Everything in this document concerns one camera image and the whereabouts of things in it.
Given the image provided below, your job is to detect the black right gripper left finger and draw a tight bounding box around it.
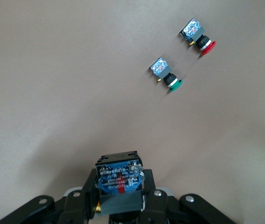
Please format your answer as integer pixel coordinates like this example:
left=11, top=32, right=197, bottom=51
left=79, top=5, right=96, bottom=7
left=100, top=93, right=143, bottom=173
left=0, top=168, right=100, bottom=224

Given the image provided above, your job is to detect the red mushroom push button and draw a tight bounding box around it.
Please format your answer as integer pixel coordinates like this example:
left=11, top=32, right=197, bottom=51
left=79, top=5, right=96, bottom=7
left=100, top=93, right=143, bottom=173
left=179, top=19, right=217, bottom=56

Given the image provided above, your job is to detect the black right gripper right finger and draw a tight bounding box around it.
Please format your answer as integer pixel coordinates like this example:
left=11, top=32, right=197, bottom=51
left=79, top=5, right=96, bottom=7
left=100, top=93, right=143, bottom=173
left=141, top=168, right=236, bottom=224

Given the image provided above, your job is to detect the brown table cover mat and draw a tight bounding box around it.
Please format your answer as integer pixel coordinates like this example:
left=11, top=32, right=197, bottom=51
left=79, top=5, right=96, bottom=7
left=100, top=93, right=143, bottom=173
left=0, top=0, right=265, bottom=224

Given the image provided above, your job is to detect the yellow mushroom push button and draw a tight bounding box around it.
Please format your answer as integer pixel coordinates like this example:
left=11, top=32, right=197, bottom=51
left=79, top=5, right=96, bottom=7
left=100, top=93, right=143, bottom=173
left=94, top=150, right=146, bottom=217

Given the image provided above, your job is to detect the green mushroom push button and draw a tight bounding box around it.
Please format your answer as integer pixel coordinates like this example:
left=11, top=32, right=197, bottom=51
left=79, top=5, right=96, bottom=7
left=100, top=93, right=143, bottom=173
left=149, top=56, right=185, bottom=93

